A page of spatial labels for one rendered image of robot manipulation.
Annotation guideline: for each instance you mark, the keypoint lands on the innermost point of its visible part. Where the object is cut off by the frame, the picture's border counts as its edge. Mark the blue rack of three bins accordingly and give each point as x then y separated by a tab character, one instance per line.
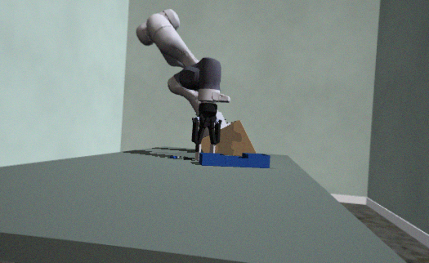
246	160

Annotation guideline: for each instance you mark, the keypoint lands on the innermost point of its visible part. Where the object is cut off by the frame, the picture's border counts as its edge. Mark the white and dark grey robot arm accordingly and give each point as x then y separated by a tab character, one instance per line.
201	78

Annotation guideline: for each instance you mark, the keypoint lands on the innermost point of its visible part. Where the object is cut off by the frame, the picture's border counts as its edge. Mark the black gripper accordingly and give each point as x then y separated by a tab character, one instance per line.
206	119

